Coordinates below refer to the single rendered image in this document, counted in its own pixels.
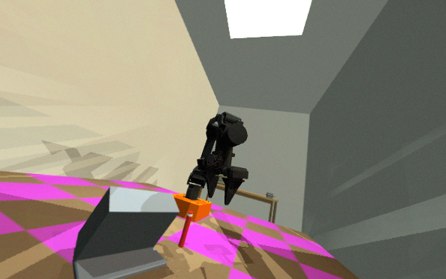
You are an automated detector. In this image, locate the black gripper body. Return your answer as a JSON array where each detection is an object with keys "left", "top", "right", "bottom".
[{"left": 200, "top": 148, "right": 249, "bottom": 180}]

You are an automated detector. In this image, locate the dark cylindrical peg with red end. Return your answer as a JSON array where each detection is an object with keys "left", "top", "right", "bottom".
[{"left": 178, "top": 211, "right": 193, "bottom": 248}]

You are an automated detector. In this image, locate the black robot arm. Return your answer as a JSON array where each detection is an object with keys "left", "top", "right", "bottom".
[{"left": 182, "top": 112, "right": 248, "bottom": 200}]

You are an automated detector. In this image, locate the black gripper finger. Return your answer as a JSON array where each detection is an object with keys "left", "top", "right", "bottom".
[
  {"left": 201, "top": 174, "right": 220, "bottom": 198},
  {"left": 222, "top": 178, "right": 245, "bottom": 206}
]

